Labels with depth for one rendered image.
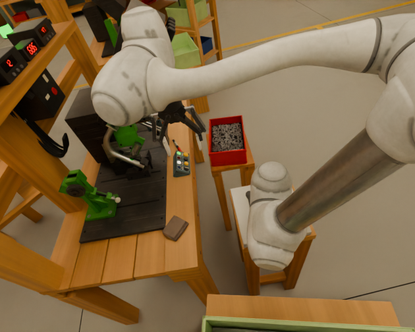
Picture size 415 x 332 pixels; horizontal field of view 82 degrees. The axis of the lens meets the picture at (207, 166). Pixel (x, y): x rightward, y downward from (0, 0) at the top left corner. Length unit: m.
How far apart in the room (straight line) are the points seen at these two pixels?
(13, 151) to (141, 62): 0.82
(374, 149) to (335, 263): 1.57
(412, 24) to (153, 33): 0.48
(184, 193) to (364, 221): 1.52
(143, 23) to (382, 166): 0.55
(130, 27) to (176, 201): 0.82
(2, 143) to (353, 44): 1.14
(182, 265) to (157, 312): 0.99
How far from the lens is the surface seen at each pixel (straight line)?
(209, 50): 4.16
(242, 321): 0.91
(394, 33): 0.60
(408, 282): 2.17
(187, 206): 1.17
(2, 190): 1.23
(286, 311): 1.09
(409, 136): 0.48
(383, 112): 0.51
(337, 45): 0.58
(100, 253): 1.25
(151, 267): 1.11
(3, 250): 1.09
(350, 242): 2.15
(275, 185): 0.89
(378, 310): 1.17
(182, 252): 1.07
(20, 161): 1.23
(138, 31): 0.59
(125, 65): 0.48
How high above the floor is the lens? 1.86
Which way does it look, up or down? 48 degrees down
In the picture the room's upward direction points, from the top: 14 degrees counter-clockwise
